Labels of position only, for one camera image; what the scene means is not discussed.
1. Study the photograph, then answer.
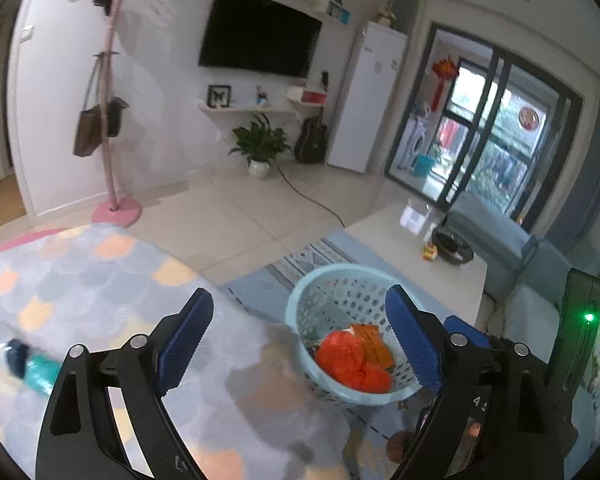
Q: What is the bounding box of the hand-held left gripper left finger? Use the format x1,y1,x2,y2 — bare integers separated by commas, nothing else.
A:
36,287,215,480

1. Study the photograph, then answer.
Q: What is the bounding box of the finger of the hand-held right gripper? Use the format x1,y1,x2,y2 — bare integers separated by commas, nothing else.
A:
444,315,492,347

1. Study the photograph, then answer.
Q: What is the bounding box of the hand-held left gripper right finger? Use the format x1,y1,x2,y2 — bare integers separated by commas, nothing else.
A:
385,285,568,480

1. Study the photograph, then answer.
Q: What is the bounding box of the orange snack packet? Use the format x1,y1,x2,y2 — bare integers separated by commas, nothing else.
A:
352,324,397,367

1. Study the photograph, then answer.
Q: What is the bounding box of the orange plastic bag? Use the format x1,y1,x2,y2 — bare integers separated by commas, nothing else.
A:
314,330,393,393

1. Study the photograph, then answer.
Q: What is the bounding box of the light blue plastic laundry basket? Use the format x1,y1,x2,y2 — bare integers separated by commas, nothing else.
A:
285,265,438,407

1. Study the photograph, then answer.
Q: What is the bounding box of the teal plastic bottle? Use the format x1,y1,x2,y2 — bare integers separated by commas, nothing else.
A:
5,337,61,396

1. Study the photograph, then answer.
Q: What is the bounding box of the black ashtray bowl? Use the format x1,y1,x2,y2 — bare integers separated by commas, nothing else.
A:
431,227,475,263

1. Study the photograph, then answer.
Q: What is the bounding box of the grey orange scale-pattern blanket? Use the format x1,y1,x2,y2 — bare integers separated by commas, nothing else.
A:
0,225,353,480

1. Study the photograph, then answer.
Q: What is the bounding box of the beige coffee table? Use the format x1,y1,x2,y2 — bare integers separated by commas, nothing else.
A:
344,205,488,331

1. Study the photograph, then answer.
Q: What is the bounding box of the grey blue sofa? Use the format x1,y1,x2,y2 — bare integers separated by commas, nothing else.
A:
447,190,600,471

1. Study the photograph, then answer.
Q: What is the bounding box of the white washing machine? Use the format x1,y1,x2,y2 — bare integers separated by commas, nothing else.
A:
402,115,431,171

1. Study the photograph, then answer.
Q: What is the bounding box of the pink coat rack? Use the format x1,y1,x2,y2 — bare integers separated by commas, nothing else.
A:
91,0,143,227

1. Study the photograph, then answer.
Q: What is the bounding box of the potted green plant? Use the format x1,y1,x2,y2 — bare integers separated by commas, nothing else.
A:
228,114,293,179

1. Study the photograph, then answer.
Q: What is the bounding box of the dark framed sliding glass door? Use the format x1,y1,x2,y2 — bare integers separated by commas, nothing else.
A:
384,22,583,231

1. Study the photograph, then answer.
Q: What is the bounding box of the black acoustic guitar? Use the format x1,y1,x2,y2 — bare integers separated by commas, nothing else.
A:
294,71,329,165

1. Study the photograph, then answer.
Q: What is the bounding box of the brown tote bag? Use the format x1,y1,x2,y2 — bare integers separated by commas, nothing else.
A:
73,55,106,157

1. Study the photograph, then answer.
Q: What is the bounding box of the small black bag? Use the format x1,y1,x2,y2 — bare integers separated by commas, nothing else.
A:
106,96,130,138

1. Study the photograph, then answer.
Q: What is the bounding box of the framed butterfly picture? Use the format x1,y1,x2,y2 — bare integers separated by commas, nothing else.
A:
207,84,232,109

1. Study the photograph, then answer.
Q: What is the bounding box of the white refrigerator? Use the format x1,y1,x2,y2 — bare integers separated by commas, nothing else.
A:
327,21,408,176

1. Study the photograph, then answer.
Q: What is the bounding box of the red knot ornament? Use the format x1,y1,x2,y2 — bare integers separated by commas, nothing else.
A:
431,57,460,111

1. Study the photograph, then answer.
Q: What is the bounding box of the black flat television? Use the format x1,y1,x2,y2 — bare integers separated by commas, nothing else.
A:
198,0,323,80

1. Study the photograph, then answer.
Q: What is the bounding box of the grey green curtain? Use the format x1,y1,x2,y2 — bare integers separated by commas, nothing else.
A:
387,0,423,36

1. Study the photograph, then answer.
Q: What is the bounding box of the small blue box shelf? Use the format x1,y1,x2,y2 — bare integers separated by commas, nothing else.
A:
327,0,353,23

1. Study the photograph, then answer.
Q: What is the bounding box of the black floor cable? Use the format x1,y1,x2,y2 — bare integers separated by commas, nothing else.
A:
277,162,348,227

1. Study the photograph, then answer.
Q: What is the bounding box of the low white wall shelf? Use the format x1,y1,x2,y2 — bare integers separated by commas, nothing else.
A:
197,100,301,121

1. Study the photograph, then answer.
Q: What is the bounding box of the white red wall box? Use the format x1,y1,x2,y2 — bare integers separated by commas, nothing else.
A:
287,86,328,106

